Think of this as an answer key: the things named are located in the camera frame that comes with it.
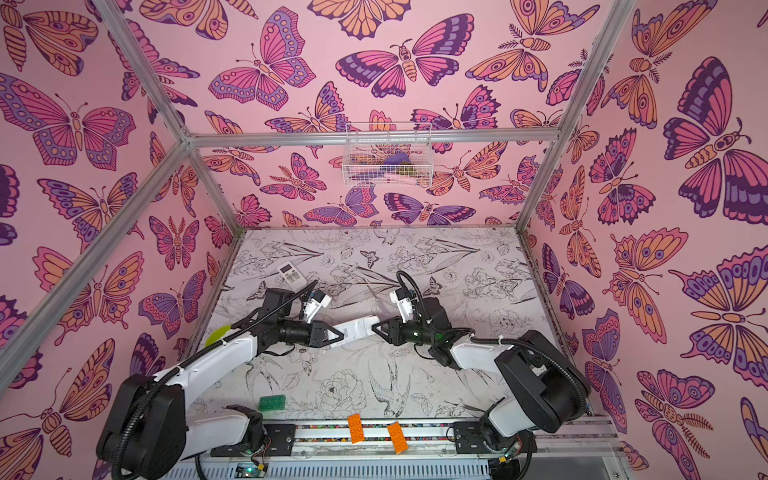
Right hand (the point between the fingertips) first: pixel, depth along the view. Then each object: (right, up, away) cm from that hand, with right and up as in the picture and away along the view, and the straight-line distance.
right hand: (376, 325), depth 82 cm
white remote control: (-5, -1, -1) cm, 6 cm away
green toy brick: (-28, -20, -3) cm, 34 cm away
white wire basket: (+3, +47, +10) cm, 49 cm away
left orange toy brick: (-5, -24, -7) cm, 26 cm away
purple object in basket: (+7, +51, +14) cm, 53 cm away
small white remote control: (-31, +12, +23) cm, 41 cm away
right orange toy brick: (+6, -26, -10) cm, 28 cm away
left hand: (-9, -2, -3) cm, 10 cm away
